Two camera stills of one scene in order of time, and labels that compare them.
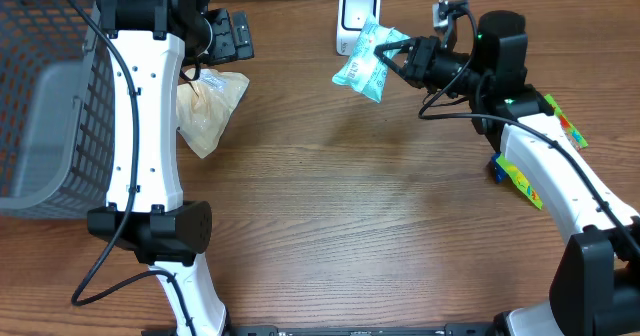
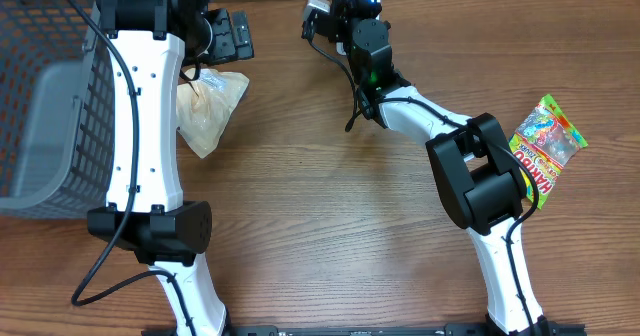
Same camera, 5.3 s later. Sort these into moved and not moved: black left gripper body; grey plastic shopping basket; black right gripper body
Moved: black right gripper body
Not moved: black left gripper body; grey plastic shopping basket
